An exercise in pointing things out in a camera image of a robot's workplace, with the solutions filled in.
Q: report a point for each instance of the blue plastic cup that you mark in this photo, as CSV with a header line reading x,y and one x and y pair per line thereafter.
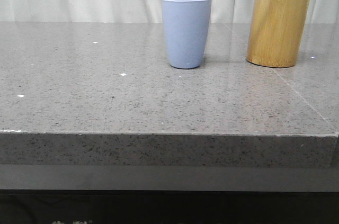
x,y
186,26

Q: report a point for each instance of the bamboo cylinder holder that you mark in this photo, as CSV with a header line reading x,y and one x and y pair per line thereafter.
x,y
276,31

